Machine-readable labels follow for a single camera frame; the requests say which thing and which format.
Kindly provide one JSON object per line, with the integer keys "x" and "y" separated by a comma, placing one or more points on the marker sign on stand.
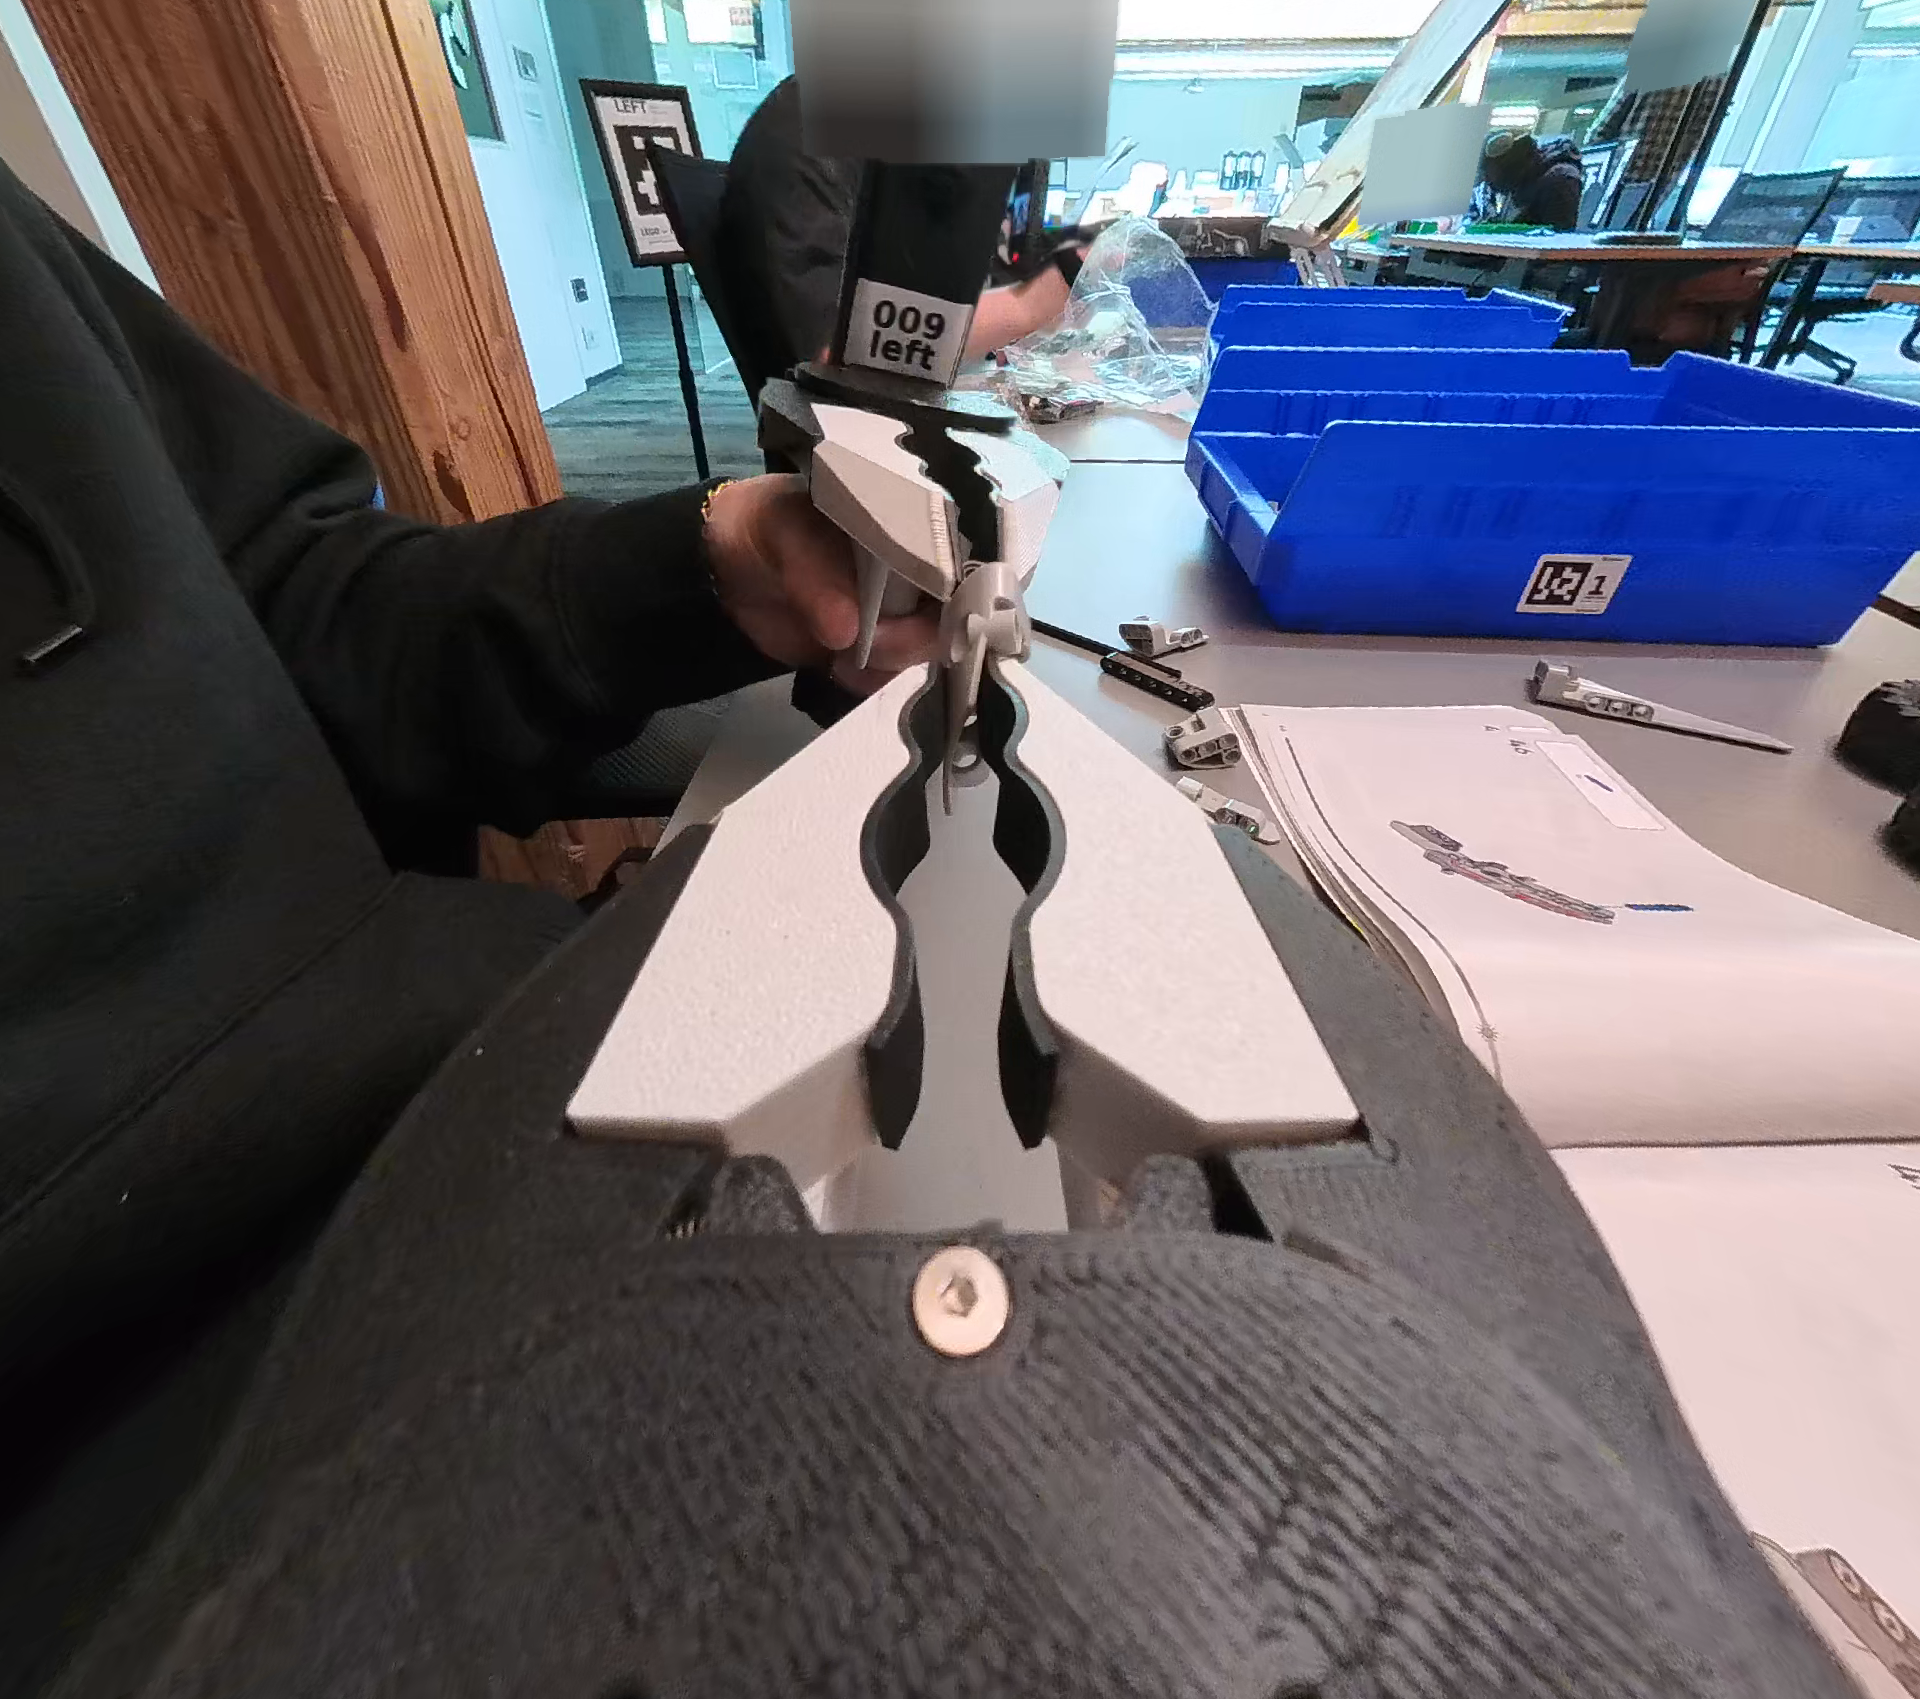
{"x": 643, "y": 169}

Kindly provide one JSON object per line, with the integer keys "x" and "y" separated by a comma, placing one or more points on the black mesh office chair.
{"x": 1778, "y": 215}

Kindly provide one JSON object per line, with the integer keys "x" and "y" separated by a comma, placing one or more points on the pile of small toy parts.
{"x": 1059, "y": 395}

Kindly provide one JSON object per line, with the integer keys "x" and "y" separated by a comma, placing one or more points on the black toy tyre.
{"x": 1904, "y": 830}
{"x": 1882, "y": 732}

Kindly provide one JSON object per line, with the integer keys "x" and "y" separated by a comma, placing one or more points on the large blue plastic bin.
{"x": 1425, "y": 531}

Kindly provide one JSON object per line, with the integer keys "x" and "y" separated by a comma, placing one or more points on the dark framed wall sign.
{"x": 451, "y": 19}

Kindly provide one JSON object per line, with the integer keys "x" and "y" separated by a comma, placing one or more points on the person's left hand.
{"x": 781, "y": 561}

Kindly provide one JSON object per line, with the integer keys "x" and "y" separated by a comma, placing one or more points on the clear plastic bag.
{"x": 1141, "y": 305}

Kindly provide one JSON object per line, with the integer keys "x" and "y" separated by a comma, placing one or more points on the grey angled toy connector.
{"x": 1203, "y": 740}

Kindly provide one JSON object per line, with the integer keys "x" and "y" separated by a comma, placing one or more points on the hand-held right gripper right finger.
{"x": 1185, "y": 980}

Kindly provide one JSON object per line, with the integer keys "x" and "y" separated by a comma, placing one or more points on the small grey toy connector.
{"x": 1158, "y": 639}

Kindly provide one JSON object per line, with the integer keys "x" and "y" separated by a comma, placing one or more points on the person's left forearm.
{"x": 571, "y": 621}

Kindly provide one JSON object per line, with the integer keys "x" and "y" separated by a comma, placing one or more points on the grey toy wedge panel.
{"x": 1604, "y": 698}

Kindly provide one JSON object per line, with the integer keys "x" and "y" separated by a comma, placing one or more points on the grey toy connector piece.
{"x": 987, "y": 613}

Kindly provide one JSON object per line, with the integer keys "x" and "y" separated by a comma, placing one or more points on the small grey toy pin piece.
{"x": 1223, "y": 810}

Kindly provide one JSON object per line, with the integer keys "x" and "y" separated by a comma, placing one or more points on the black toy beam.
{"x": 1158, "y": 681}

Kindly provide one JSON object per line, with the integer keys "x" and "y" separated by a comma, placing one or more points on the person in black clothing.
{"x": 180, "y": 830}

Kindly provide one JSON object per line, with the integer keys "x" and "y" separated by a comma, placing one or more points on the open instruction booklet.
{"x": 1651, "y": 1010}

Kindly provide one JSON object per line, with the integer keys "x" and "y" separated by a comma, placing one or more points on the wooden pillar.
{"x": 224, "y": 79}

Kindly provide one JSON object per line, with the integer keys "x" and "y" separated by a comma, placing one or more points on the small blue plastic bin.
{"x": 1381, "y": 319}

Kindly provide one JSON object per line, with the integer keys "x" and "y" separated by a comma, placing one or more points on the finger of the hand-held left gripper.
{"x": 1029, "y": 507}
{"x": 885, "y": 499}

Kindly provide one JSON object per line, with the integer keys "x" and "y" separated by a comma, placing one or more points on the grey desk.
{"x": 1425, "y": 675}

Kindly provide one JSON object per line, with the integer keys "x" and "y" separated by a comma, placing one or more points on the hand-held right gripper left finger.
{"x": 734, "y": 964}

